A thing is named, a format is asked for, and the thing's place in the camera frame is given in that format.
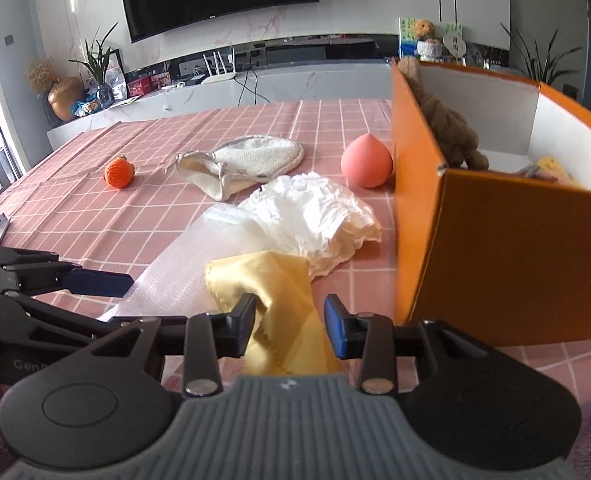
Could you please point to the white plastic bag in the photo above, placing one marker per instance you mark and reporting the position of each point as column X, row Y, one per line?
column 315, row 215

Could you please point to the pink checked tablecloth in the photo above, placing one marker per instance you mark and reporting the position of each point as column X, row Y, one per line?
column 125, row 225

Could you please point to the orange crochet fruit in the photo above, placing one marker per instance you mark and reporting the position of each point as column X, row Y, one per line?
column 119, row 174

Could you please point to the small teddy bear in cup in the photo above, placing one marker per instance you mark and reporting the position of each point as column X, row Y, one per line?
column 406, row 35

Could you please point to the long-leaved potted plant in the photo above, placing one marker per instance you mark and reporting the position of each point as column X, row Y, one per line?
column 540, row 60

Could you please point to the brown teddy bear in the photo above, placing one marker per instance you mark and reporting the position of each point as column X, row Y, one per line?
column 424, row 29

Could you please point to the white round fan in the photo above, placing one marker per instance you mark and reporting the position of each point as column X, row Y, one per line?
column 454, row 42

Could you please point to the orange cardboard box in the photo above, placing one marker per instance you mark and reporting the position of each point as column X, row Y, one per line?
column 500, row 260

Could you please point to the red gift box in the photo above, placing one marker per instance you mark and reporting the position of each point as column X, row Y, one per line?
column 138, row 87
column 159, row 81

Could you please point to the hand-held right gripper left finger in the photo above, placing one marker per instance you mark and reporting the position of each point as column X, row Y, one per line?
column 245, row 319

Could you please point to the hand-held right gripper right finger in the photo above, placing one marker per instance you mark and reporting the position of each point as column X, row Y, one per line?
column 334, row 325

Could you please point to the white marble television cabinet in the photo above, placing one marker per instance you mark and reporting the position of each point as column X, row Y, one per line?
column 300, row 82

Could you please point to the silver snack packet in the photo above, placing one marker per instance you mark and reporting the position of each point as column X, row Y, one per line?
column 553, row 167

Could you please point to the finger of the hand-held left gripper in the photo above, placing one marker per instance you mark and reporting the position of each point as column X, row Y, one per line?
column 98, row 282
column 65, row 317

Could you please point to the pink beauty sponge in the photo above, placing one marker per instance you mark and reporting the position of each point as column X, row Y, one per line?
column 365, row 160

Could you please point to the yellow cleaning cloth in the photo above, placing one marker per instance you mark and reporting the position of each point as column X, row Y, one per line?
column 285, row 310

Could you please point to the blue snack bag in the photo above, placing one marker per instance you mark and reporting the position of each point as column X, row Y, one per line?
column 85, row 107

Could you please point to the white round terry pad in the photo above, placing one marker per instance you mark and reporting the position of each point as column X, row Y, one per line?
column 260, row 155

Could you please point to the brown plush towel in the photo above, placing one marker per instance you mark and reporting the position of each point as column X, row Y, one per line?
column 450, row 130

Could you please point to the green plant in glass vase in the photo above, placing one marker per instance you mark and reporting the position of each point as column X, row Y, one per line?
column 98, row 60

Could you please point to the black picture frame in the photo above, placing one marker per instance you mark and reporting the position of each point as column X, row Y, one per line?
column 118, row 72

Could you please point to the white router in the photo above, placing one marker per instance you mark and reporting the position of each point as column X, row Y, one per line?
column 220, row 78

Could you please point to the clear bubble wrap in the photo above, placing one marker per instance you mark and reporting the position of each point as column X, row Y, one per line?
column 200, row 260

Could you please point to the golden brown vase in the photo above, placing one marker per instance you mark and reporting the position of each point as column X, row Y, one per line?
column 65, row 97

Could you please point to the dried flowers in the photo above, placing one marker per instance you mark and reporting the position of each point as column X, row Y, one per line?
column 40, row 72

